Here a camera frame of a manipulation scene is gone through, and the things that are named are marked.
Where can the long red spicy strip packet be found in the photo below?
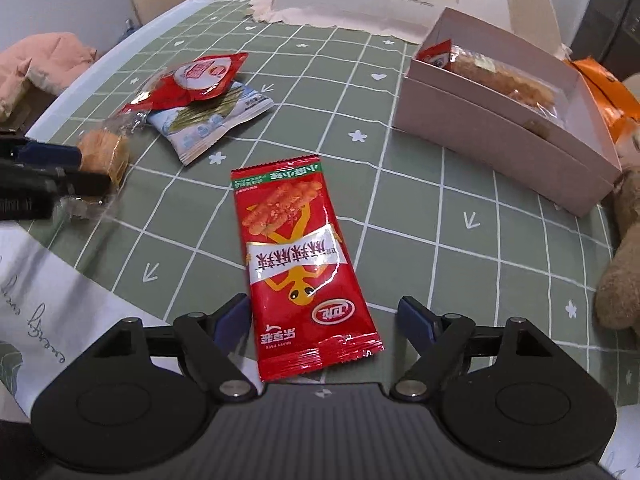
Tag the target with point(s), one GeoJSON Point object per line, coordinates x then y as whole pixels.
{"type": "Point", "coordinates": [295, 260]}

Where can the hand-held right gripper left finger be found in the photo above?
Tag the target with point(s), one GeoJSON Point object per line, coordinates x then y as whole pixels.
{"type": "Point", "coordinates": [232, 325]}

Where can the white printed cloth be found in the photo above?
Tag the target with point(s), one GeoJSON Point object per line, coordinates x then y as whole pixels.
{"type": "Point", "coordinates": [50, 310]}

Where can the brown plush bear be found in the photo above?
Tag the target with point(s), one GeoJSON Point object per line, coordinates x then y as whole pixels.
{"type": "Point", "coordinates": [622, 280]}

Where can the orange snack bag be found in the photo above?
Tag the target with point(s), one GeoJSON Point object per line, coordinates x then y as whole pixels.
{"type": "Point", "coordinates": [605, 90]}

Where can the clear orange cracker packet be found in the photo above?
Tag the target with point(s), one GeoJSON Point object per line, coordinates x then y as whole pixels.
{"type": "Point", "coordinates": [102, 152]}

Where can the clear biscuit packet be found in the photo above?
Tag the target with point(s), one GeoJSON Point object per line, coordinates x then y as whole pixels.
{"type": "Point", "coordinates": [510, 82]}

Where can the glass door cabinet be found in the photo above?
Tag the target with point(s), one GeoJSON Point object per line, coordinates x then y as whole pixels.
{"type": "Point", "coordinates": [615, 10]}

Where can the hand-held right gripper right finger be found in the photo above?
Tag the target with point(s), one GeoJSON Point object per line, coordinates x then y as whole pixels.
{"type": "Point", "coordinates": [417, 320]}

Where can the pink padded jacket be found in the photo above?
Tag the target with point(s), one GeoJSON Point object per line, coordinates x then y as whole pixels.
{"type": "Point", "coordinates": [45, 60]}

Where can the pink gift box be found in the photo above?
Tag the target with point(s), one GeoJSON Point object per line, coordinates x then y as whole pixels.
{"type": "Point", "coordinates": [595, 125]}

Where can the cartoon print food cover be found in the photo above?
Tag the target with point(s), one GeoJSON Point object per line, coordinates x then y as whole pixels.
{"type": "Point", "coordinates": [350, 10]}

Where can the blue and white seaweed packet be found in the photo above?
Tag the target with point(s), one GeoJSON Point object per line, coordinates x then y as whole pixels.
{"type": "Point", "coordinates": [210, 125]}

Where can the red and white snack packet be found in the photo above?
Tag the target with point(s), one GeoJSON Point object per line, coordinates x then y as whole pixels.
{"type": "Point", "coordinates": [200, 77]}

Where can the small red snack packet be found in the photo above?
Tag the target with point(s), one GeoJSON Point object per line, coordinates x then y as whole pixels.
{"type": "Point", "coordinates": [437, 55]}

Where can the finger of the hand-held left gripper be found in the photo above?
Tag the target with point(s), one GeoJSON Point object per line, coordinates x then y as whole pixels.
{"type": "Point", "coordinates": [85, 182]}
{"type": "Point", "coordinates": [45, 152]}

